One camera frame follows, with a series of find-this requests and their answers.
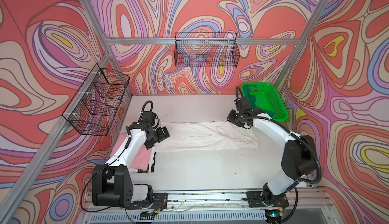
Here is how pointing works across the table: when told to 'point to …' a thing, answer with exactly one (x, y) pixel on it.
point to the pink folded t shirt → (142, 158)
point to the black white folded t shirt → (151, 164)
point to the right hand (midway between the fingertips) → (231, 122)
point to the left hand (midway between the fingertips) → (165, 137)
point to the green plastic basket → (267, 97)
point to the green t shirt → (251, 98)
